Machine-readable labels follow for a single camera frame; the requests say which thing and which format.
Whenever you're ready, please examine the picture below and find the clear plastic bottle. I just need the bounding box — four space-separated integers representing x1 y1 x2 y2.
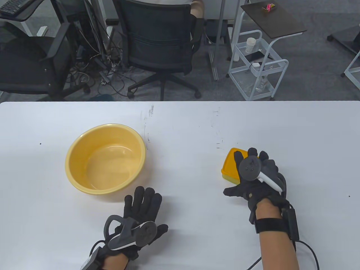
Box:
255 75 267 93

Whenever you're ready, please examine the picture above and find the black phone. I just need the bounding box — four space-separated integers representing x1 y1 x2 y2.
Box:
244 51 274 63

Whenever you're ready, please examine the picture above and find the person's left forearm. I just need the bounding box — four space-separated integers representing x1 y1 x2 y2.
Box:
103 252 130 270

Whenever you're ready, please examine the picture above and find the tangle of floor cables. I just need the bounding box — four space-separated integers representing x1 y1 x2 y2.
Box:
66 17 138 97

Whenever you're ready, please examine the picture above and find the black table base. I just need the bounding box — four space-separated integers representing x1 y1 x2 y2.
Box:
327 25 360 54

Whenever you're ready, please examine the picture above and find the dark brown side table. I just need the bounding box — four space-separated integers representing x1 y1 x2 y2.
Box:
240 0 307 39

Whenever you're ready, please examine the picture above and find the black keyboard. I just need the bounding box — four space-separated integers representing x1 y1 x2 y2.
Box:
0 0 29 16

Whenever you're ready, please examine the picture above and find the white table frame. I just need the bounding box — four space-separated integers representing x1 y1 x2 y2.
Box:
341 52 360 91

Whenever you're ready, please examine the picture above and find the yellow plastic basin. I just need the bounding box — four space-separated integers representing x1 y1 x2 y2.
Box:
65 123 147 195

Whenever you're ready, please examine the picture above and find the black wrist camera band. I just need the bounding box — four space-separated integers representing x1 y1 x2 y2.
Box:
255 207 300 242
80 247 106 270

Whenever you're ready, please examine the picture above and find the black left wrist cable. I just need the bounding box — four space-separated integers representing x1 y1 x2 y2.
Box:
89 240 107 255

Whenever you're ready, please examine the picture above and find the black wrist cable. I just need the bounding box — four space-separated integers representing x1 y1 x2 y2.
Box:
89 240 107 255
247 239 321 270

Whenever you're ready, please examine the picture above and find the black left wrist camera band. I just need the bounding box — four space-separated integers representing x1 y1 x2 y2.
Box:
80 247 106 270

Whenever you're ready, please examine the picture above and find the black padded office chair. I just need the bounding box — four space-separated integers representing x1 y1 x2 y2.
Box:
0 22 91 101

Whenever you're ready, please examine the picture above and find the person's left hand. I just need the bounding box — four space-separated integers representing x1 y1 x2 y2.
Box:
98 186 168 258

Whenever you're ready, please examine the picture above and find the black mesh office chair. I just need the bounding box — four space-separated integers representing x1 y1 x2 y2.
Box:
112 0 204 99

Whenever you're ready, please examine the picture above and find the grey hand controller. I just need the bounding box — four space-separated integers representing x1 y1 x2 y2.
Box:
104 215 157 251
239 156 283 193

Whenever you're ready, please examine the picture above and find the grey metal desk leg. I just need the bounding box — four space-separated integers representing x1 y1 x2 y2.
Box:
208 0 227 81

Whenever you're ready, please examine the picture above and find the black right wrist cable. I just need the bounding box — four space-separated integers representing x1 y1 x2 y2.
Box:
247 239 321 270

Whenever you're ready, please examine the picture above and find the person's right hand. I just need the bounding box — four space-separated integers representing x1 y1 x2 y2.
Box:
224 148 289 223

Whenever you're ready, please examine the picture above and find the grey left hand controller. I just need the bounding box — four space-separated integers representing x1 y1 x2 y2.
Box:
104 215 157 251

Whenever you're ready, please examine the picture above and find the black computer tower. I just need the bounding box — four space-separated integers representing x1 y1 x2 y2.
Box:
55 0 97 57

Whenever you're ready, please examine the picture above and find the white paper cup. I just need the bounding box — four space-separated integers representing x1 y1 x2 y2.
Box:
245 37 257 54

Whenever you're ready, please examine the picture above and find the grey keyboard desk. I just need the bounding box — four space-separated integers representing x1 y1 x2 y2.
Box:
0 0 47 37

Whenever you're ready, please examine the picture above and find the grey right hand controller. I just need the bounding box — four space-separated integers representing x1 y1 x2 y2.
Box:
239 156 283 193

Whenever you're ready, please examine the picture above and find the black right wrist camera band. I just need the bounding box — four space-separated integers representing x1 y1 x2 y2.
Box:
255 207 300 242

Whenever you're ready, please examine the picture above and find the orange container lid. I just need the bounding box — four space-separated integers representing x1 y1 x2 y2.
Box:
221 148 251 177

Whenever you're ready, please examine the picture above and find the yellow plastic container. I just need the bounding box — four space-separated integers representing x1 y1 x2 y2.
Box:
221 172 241 185

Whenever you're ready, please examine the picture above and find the white rolling cart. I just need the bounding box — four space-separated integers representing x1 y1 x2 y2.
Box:
227 30 289 101

